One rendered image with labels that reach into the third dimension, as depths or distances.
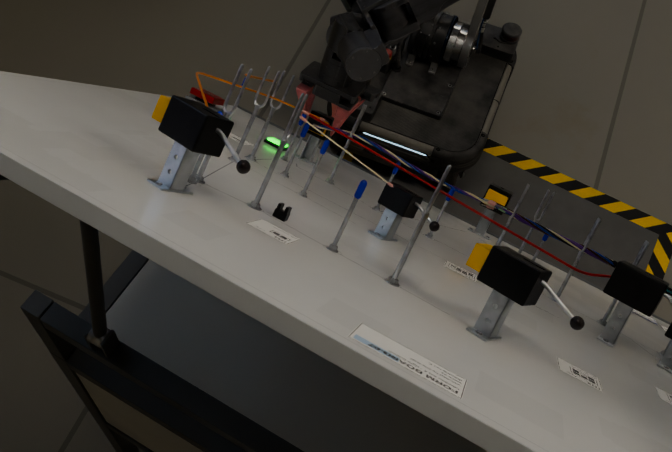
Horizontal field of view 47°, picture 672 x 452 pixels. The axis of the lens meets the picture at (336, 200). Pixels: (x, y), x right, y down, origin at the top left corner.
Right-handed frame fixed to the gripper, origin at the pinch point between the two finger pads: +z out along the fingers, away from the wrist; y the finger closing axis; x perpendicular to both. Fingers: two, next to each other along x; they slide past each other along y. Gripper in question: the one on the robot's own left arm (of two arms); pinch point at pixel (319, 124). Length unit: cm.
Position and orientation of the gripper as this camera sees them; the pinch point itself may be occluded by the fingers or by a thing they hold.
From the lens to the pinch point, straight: 134.5
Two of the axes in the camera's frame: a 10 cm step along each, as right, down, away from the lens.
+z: -2.9, 7.8, 5.6
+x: 3.4, -4.6, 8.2
